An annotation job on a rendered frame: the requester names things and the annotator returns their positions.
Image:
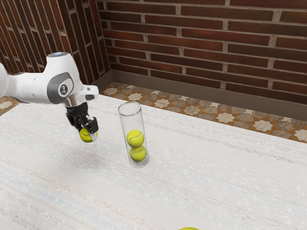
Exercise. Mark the clear plastic ball tube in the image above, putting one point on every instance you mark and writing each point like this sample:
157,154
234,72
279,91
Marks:
134,117

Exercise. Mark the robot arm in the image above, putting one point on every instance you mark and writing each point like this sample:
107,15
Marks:
31,86

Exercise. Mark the yellow tennis ball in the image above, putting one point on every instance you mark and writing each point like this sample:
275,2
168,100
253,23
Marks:
135,138
84,136
189,228
138,153

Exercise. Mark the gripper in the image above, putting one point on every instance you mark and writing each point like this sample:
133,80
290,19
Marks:
76,112

